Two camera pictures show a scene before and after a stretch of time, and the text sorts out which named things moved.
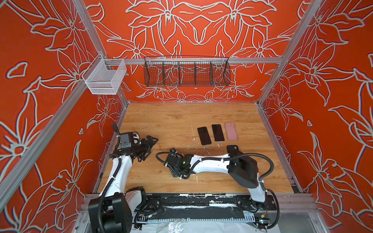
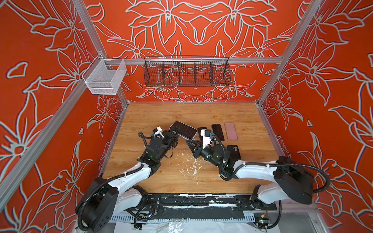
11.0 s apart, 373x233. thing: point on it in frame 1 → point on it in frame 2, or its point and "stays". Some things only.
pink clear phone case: [231, 131] stays
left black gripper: [147, 146] → [173, 138]
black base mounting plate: [199, 206] stays
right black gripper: [177, 174] → [197, 153]
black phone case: [233, 150] stays
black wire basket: [186, 71] stays
